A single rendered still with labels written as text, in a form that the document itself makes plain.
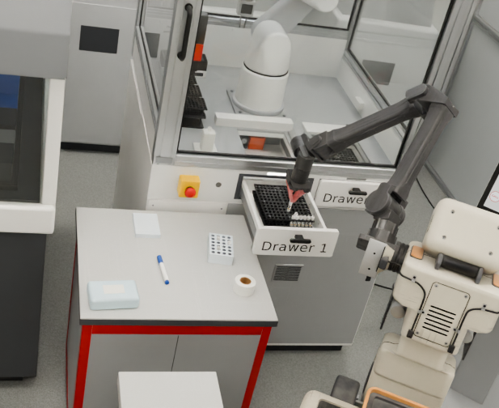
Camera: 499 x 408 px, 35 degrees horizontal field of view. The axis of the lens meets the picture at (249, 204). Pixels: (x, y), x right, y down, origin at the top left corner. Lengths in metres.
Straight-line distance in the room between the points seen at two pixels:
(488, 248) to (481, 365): 1.47
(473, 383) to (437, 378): 1.25
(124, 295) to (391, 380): 0.83
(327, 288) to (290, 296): 0.16
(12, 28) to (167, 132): 0.71
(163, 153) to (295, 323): 1.05
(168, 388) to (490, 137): 3.02
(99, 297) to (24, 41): 0.77
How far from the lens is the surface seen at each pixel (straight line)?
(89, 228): 2.78
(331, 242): 2.75
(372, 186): 3.07
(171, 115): 2.74
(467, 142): 5.01
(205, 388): 2.28
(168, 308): 2.50
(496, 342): 3.48
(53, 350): 3.41
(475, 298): 2.16
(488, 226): 2.16
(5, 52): 2.35
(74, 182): 4.42
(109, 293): 2.46
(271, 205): 2.82
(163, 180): 2.87
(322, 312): 3.44
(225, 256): 2.70
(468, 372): 3.60
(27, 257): 2.82
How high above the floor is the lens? 2.40
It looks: 32 degrees down
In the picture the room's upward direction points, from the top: 13 degrees clockwise
